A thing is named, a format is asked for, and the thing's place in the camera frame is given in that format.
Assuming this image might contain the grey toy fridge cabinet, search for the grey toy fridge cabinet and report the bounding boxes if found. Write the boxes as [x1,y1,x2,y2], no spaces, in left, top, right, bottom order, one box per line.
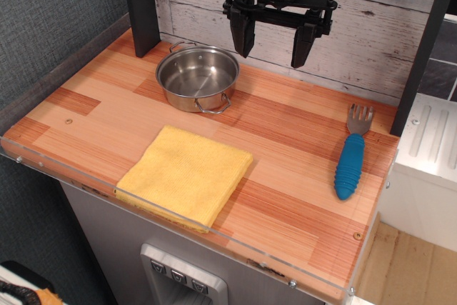
[62,183,322,304]

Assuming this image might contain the silver pot with handles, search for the silver pot with handles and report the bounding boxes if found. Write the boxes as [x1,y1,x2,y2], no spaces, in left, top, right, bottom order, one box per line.
[156,45,240,114]

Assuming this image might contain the white toy sink unit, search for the white toy sink unit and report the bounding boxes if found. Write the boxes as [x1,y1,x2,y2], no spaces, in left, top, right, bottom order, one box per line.
[376,14,457,253]

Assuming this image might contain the clear acrylic edge guard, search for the clear acrylic edge guard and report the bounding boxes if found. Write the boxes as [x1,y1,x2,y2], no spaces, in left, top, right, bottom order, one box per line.
[1,137,379,304]

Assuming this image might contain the silver ice dispenser panel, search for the silver ice dispenser panel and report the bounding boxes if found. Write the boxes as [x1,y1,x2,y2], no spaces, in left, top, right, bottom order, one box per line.
[140,244,229,304]

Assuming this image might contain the blue handled metal fork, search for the blue handled metal fork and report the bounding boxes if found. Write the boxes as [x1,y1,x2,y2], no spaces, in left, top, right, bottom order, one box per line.
[334,104,373,201]

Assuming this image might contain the orange black object corner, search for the orange black object corner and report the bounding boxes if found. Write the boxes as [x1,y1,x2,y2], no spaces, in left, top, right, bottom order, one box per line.
[1,261,65,304]

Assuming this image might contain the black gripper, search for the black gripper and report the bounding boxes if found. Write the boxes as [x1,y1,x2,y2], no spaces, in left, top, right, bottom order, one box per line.
[223,0,337,69]

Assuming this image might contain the dark right support post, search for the dark right support post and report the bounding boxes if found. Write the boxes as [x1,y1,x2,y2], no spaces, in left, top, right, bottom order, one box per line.
[390,0,451,136]

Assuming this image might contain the dark support post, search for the dark support post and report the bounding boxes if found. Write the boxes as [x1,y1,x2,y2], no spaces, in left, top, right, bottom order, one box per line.
[127,0,161,58]
[390,0,451,136]

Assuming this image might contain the dark left support post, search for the dark left support post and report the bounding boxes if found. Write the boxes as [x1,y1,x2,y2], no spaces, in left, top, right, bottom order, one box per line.
[127,0,161,58]

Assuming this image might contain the yellow towel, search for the yellow towel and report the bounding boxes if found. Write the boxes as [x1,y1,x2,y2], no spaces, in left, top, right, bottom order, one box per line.
[114,126,253,234]

